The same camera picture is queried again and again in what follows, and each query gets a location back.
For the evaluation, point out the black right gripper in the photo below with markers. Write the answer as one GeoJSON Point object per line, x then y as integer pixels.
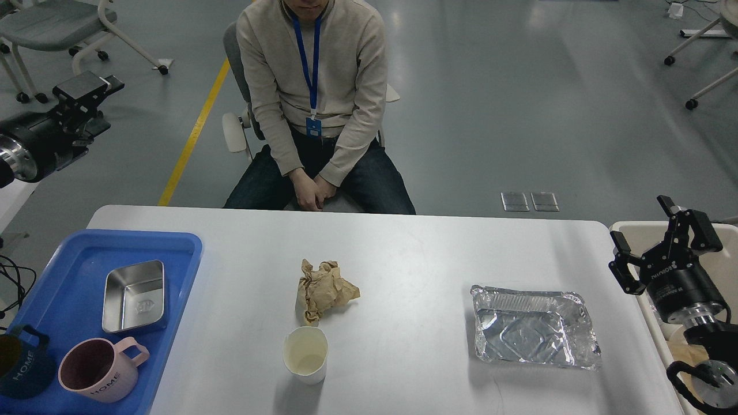
{"type": "Point", "coordinates": [672, 290]}

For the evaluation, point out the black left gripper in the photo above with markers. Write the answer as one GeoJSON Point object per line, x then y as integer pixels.
{"type": "Point", "coordinates": [34, 145]}

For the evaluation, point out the stainless steel rectangular tray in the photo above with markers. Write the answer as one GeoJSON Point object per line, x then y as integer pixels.
{"type": "Point", "coordinates": [135, 299]}

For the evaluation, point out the pink HOME mug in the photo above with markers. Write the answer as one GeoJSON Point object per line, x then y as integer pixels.
{"type": "Point", "coordinates": [102, 370]}

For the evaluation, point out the dark blue HOME mug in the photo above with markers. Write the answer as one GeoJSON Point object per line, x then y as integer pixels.
{"type": "Point", "coordinates": [26, 367]}

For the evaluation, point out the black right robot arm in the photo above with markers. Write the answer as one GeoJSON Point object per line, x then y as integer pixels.
{"type": "Point", "coordinates": [715, 333]}

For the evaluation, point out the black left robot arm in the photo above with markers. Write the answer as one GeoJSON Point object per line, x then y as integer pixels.
{"type": "Point", "coordinates": [36, 144]}

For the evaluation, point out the beige plastic bin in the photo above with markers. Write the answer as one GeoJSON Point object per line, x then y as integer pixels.
{"type": "Point", "coordinates": [722, 268]}

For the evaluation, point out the white grey rolling chair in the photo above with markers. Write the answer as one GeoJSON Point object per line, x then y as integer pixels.
{"type": "Point", "coordinates": [54, 26]}

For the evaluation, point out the brown paper in bin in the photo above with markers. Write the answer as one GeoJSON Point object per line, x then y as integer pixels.
{"type": "Point", "coordinates": [691, 354]}

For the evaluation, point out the white side table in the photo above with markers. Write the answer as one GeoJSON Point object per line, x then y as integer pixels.
{"type": "Point", "coordinates": [13, 198]}

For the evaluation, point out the right metal floor plate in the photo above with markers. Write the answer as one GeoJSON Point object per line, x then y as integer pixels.
{"type": "Point", "coordinates": [545, 201]}

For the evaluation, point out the metal floor plate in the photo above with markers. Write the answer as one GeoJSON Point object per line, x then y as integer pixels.
{"type": "Point", "coordinates": [515, 202]}
{"type": "Point", "coordinates": [545, 201]}

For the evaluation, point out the aluminium foil container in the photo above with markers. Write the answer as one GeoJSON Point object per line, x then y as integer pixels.
{"type": "Point", "coordinates": [538, 328]}

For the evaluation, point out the left metal floor plate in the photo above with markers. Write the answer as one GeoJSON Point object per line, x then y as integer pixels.
{"type": "Point", "coordinates": [515, 202]}

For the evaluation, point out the blue plastic tray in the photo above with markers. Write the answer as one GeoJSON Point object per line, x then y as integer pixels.
{"type": "Point", "coordinates": [67, 304]}

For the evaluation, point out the seated person in beige sweater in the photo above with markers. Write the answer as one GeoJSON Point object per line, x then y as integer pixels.
{"type": "Point", "coordinates": [317, 74]}

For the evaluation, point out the white power adapter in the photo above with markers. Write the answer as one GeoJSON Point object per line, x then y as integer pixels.
{"type": "Point", "coordinates": [675, 10]}

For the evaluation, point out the crumpled brown paper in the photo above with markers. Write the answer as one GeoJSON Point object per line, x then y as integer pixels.
{"type": "Point", "coordinates": [321, 289]}

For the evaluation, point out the white paper cup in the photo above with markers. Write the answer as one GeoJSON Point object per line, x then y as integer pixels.
{"type": "Point", "coordinates": [305, 353]}

